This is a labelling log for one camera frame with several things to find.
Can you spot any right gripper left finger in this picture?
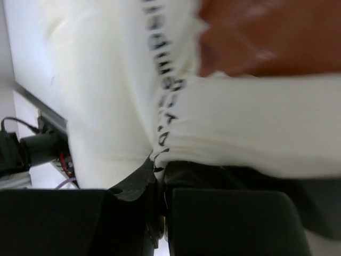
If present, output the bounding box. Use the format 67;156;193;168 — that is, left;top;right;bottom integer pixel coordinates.
1;159;158;255

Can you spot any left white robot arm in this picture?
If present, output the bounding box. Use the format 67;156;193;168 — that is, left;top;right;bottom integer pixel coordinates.
1;116;70;177

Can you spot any cream pillow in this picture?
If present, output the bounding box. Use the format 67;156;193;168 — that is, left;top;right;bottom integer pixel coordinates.
7;0;341;233

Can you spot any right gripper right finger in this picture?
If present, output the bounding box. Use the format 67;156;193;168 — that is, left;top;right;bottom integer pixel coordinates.
164;162;311;255

